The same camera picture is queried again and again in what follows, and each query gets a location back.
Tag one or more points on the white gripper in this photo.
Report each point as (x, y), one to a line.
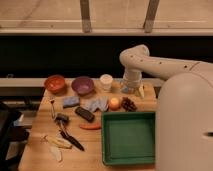
(132, 79)

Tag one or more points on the purple bowl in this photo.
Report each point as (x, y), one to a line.
(82, 85)

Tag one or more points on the orange bowl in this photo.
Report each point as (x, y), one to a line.
(55, 83)

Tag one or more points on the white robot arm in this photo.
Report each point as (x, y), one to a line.
(184, 113)

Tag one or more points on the green plastic tray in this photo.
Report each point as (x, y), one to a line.
(128, 138)

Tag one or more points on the light blue cup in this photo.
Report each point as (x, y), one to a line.
(127, 90)

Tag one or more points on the dark pine cone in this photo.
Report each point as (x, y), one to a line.
(128, 104)

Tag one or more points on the orange round fruit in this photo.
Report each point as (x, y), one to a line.
(114, 104)

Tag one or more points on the white cup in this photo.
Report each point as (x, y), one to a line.
(106, 82)

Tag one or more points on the crumpled grey cloth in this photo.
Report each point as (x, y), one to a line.
(100, 103)

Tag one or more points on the black rectangular block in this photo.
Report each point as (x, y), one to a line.
(87, 115)

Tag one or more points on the red chili pepper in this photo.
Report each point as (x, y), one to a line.
(90, 127)

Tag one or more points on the blue sponge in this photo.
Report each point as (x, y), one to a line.
(71, 101)

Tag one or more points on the black brush head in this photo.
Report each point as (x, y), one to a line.
(61, 119)

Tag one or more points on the lower corn husk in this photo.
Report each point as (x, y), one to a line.
(56, 153)

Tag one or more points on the black chair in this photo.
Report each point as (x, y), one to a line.
(9, 132)

